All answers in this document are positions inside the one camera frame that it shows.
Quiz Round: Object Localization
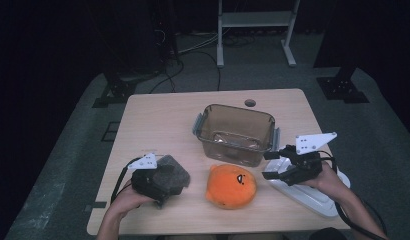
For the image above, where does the orange plush toy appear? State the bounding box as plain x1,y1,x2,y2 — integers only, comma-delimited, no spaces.
205,163,258,210

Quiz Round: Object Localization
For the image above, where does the brown transparent storage box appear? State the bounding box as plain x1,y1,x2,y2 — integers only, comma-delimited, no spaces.
192,103,281,168

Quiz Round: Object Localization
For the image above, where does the person's right hand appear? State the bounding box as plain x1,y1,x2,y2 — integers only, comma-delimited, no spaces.
298,162,345,200

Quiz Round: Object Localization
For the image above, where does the black tape strip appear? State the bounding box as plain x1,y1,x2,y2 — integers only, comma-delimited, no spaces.
84,200,108,213

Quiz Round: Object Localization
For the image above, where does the grey floor cable bundle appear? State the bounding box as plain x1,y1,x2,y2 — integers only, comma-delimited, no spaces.
177,31,221,55

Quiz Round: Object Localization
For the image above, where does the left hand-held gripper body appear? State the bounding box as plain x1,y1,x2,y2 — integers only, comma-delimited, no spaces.
126,152,161,203

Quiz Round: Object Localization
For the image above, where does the white metal stand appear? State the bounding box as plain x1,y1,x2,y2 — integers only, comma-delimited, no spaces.
216,0,301,69

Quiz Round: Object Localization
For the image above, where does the right hand-held gripper cable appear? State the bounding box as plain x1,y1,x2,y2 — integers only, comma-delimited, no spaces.
317,149,387,240

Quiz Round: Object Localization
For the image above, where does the black stand base with braces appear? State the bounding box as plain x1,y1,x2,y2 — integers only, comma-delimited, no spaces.
91,71,154,109

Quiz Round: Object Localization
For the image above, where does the white lid with grey handle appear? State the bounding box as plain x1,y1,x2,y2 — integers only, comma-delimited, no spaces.
264,156,352,219

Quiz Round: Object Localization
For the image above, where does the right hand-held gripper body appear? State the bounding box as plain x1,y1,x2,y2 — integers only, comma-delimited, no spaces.
279,131,338,187

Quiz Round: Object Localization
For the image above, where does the left hand-held gripper cable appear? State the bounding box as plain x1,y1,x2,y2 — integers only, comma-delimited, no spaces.
111,156,142,204

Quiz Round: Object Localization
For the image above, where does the black stand base with post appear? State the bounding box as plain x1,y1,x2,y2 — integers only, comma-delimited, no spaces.
314,64,371,104

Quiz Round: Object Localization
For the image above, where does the person's left hand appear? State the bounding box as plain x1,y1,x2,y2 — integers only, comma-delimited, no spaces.
107,179,155,218

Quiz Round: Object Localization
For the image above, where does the hand-held gripper cable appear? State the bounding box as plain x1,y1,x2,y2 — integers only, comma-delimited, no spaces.
317,149,387,240
111,156,142,204

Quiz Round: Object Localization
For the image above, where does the black floor cable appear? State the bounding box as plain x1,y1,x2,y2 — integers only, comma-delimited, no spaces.
189,49,223,92
149,49,186,94

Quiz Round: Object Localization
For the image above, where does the grey knitted cloth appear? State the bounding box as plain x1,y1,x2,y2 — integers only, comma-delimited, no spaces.
152,154,191,201

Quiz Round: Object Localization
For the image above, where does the black tape square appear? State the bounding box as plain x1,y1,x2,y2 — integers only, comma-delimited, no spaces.
101,121,121,143

